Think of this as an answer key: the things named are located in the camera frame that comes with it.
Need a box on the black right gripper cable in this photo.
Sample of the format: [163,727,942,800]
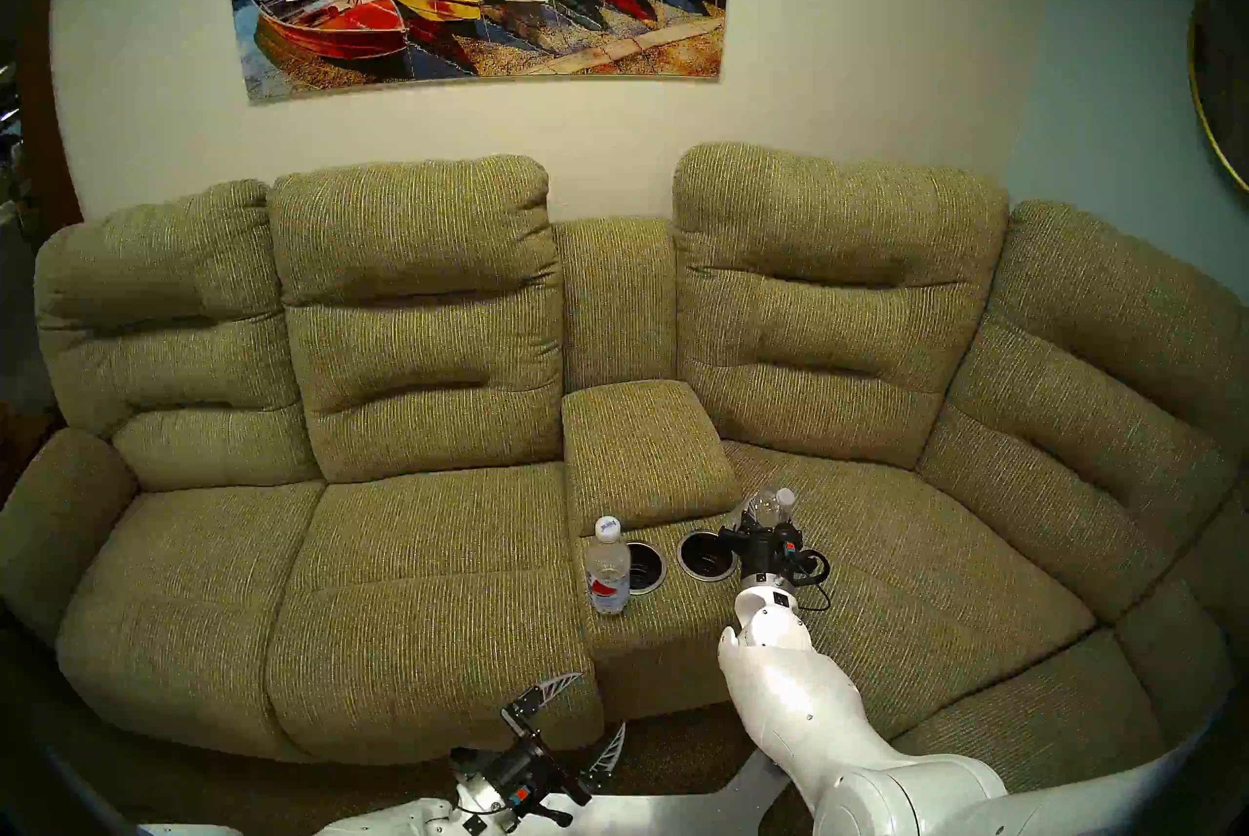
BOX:
[795,549,833,613]

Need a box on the padded olive sofa console lid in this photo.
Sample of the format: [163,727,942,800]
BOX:
[563,379,743,537]

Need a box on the silver rimmed sofa cup holder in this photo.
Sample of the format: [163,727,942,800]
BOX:
[676,531,739,583]
[624,539,668,595]

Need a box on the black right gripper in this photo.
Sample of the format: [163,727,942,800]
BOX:
[719,524,809,589]

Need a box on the clear bottle red blue label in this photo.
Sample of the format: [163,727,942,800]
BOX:
[584,515,632,617]

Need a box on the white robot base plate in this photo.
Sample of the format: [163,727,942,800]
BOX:
[546,751,786,836]

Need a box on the clear water bottle white label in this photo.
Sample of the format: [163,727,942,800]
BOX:
[745,486,797,538]

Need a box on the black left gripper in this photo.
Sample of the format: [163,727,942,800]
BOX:
[493,671,627,825]

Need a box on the round gold-rimmed wall decor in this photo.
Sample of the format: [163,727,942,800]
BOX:
[1188,0,1249,196]

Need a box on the olive green fabric sectional sofa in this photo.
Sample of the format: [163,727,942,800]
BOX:
[0,141,1249,796]

